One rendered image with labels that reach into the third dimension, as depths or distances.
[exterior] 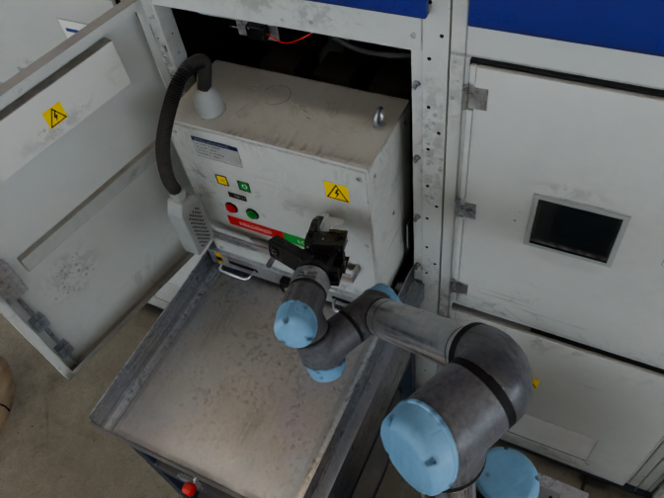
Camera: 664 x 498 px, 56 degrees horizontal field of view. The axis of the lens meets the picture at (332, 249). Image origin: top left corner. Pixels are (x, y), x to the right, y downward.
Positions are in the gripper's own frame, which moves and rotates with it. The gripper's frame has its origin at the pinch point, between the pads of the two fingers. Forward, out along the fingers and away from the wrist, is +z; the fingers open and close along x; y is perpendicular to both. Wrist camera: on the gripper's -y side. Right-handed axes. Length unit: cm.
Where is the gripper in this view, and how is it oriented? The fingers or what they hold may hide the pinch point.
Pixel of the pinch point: (323, 217)
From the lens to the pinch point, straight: 135.6
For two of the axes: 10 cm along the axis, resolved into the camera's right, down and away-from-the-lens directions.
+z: 2.0, -6.1, 7.7
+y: 9.8, 0.7, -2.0
